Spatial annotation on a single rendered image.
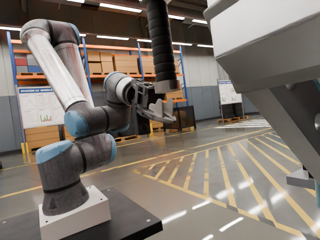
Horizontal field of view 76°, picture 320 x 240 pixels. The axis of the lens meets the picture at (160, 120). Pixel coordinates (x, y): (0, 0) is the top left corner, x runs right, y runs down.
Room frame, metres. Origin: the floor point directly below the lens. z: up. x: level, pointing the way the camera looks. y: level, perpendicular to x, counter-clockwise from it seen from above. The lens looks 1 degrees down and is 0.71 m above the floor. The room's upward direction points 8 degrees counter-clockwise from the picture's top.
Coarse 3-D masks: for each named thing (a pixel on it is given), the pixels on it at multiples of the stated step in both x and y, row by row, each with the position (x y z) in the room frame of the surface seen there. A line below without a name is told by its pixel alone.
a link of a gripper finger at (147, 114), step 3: (141, 108) 0.58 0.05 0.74; (138, 111) 0.58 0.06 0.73; (141, 111) 0.56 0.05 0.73; (144, 111) 0.56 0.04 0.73; (147, 111) 0.56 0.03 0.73; (141, 114) 0.57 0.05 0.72; (144, 114) 0.56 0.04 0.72; (147, 114) 0.56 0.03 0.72; (150, 114) 0.55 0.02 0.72; (153, 114) 0.55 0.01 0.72; (144, 117) 0.56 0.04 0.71; (147, 117) 0.56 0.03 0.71; (150, 117) 0.55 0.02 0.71; (153, 117) 0.54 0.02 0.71
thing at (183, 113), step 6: (174, 108) 8.43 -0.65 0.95; (180, 108) 8.33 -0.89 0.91; (186, 108) 8.49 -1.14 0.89; (192, 108) 8.67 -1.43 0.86; (174, 114) 8.49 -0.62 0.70; (180, 114) 8.31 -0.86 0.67; (186, 114) 8.47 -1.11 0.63; (192, 114) 8.65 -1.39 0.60; (180, 120) 8.29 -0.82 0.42; (186, 120) 8.44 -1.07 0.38; (192, 120) 8.62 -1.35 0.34; (168, 126) 8.97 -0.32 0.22; (174, 126) 8.59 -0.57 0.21; (180, 126) 8.26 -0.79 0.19; (186, 126) 8.42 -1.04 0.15; (192, 126) 8.60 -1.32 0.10
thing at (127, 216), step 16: (112, 192) 1.21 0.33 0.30; (112, 208) 0.98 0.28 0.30; (128, 208) 0.96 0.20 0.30; (0, 224) 0.97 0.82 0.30; (16, 224) 0.95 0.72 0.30; (32, 224) 0.92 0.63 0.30; (112, 224) 0.83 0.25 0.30; (128, 224) 0.81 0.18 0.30; (144, 224) 0.79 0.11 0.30; (160, 224) 0.80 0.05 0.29
